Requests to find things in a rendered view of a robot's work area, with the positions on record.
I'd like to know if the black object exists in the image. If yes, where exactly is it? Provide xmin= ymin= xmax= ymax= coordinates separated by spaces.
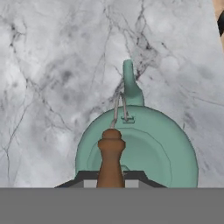
xmin=217 ymin=10 xmax=224 ymax=38

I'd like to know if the green kettle with brown handle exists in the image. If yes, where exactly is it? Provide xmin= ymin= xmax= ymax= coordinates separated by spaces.
xmin=74 ymin=59 xmax=200 ymax=189

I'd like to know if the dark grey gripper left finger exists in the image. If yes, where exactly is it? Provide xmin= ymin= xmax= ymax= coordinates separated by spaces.
xmin=53 ymin=171 xmax=102 ymax=189

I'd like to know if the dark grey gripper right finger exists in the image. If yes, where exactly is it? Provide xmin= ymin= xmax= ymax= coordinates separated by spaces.
xmin=122 ymin=171 xmax=168 ymax=189

